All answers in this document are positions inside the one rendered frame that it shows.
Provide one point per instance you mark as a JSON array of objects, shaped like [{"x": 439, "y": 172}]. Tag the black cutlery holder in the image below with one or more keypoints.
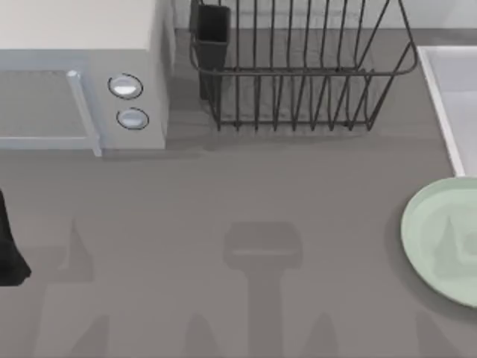
[{"x": 211, "y": 37}]

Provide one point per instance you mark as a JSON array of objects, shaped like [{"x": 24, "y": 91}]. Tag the large microwave knob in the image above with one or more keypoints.
[{"x": 125, "y": 86}]

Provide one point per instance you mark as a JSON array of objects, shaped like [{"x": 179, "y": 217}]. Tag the white sink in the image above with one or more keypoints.
[{"x": 452, "y": 100}]

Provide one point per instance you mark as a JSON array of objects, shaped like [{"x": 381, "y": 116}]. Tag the pale microwave oven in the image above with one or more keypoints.
[{"x": 149, "y": 33}]

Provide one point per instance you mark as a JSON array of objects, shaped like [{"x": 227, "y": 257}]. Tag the microwave oven door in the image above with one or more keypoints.
[{"x": 37, "y": 104}]

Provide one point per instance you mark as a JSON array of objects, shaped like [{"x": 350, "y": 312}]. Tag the pale green plate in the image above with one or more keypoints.
[{"x": 439, "y": 238}]

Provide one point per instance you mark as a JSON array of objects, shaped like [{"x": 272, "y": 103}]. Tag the small microwave knob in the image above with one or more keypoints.
[{"x": 132, "y": 119}]

